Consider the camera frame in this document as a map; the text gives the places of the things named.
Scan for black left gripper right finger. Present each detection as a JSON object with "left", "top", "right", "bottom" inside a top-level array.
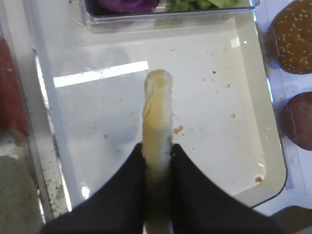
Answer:
[{"left": 171, "top": 144, "right": 285, "bottom": 234}]

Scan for clear rail left of tray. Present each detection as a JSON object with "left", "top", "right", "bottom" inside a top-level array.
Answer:
[{"left": 0, "top": 0, "right": 71, "bottom": 221}]

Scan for purple cabbage leaf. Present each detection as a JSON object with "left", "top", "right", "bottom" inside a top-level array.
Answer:
[{"left": 97, "top": 0, "right": 159, "bottom": 14}]

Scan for metal baking tray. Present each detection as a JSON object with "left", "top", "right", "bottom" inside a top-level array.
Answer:
[{"left": 25, "top": 0, "right": 287, "bottom": 207}]

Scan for green lettuce leaves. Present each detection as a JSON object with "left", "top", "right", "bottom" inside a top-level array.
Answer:
[{"left": 170, "top": 0, "right": 248, "bottom": 12}]

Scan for dark red meat patties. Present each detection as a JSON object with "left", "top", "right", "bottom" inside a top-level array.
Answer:
[{"left": 281, "top": 92, "right": 312, "bottom": 151}]

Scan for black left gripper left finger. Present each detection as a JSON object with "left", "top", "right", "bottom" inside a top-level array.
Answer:
[{"left": 40, "top": 143, "right": 145, "bottom": 234}]

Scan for sesame bun top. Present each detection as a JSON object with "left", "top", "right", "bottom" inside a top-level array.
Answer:
[{"left": 267, "top": 0, "right": 312, "bottom": 75}]

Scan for clear plastic container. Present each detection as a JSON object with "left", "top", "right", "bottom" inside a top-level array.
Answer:
[{"left": 68, "top": 0, "right": 260, "bottom": 33}]

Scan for left tomato slice stack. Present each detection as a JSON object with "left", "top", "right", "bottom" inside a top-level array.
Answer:
[{"left": 0, "top": 36, "right": 30, "bottom": 136}]

